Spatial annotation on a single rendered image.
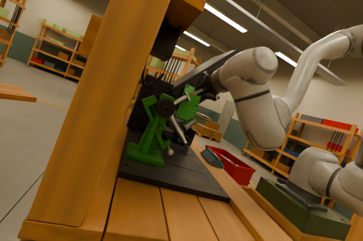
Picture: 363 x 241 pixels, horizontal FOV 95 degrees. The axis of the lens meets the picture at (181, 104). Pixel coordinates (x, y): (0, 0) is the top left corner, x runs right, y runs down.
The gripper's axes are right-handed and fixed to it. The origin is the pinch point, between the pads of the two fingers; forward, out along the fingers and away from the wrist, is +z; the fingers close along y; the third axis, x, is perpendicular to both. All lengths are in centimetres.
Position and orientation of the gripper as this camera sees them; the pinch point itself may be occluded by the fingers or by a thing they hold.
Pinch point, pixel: (197, 92)
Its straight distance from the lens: 80.1
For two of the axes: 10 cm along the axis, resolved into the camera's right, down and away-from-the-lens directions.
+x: -8.4, 4.0, -3.5
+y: -4.2, -9.1, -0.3
